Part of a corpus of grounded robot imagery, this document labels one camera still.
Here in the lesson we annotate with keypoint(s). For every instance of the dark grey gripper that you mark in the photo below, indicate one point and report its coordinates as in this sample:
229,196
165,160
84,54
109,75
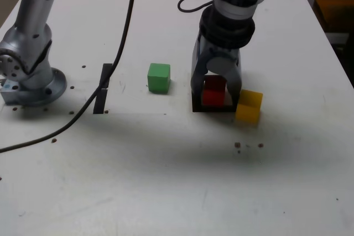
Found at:
221,49

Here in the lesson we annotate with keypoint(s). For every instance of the red cube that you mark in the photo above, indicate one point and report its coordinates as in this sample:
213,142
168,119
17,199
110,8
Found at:
213,96

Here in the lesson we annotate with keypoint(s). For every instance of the green cube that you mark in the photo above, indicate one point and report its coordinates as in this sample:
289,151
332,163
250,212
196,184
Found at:
159,81

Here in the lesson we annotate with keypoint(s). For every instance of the yellow cube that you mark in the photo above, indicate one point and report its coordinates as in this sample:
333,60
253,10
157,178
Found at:
247,113

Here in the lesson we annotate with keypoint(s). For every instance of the black tape square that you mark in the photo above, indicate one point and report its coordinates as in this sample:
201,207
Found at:
213,109

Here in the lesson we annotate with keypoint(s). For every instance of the black tape strip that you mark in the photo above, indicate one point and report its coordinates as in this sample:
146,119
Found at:
99,103

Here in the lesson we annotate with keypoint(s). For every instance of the white metal beam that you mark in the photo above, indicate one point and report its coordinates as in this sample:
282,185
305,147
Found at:
337,38

